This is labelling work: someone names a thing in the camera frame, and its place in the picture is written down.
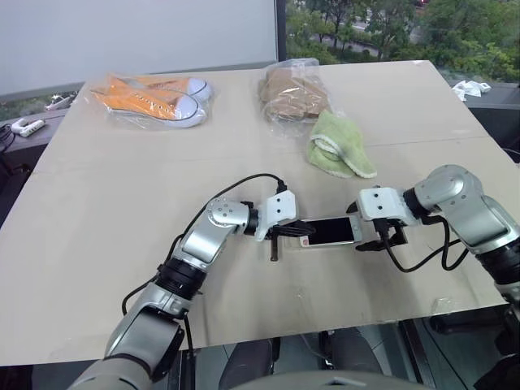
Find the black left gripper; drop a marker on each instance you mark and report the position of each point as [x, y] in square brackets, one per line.
[275, 232]

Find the dark rounded shape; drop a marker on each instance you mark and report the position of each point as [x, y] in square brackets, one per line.
[353, 349]
[248, 363]

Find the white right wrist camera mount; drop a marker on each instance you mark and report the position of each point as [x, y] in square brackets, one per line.
[380, 203]

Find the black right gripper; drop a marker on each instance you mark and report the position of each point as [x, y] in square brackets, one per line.
[396, 233]

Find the brown plush slipper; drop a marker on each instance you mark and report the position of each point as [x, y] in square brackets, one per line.
[290, 79]
[296, 105]

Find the orange canvas sneaker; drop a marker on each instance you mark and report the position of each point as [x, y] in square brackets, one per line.
[146, 103]
[162, 87]

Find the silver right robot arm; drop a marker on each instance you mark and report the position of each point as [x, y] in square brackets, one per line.
[479, 215]

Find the white power strip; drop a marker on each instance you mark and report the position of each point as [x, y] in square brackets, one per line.
[26, 126]

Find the green plush slipper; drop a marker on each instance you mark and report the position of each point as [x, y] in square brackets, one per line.
[341, 130]
[345, 166]

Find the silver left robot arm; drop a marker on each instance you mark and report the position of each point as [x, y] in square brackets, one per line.
[199, 243]

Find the white plug adapter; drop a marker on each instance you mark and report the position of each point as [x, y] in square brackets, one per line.
[61, 100]

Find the clear plastic sneaker bag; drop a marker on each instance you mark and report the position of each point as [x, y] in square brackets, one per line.
[118, 122]

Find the black side desk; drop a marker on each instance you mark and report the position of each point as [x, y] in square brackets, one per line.
[493, 118]

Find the clear plastic slipper bag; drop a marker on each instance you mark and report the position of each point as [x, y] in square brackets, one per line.
[302, 65]

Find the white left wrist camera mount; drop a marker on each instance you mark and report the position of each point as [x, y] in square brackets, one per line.
[280, 211]

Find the small clear plastic scrap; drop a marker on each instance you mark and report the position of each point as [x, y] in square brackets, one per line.
[441, 305]

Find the white projection board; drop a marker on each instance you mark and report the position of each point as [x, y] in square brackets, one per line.
[134, 36]

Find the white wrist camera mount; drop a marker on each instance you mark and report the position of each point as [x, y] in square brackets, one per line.
[280, 211]
[380, 203]

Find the white smartphone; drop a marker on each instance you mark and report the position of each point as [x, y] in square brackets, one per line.
[331, 231]

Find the dark window frame post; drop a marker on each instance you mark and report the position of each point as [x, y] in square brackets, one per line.
[281, 28]

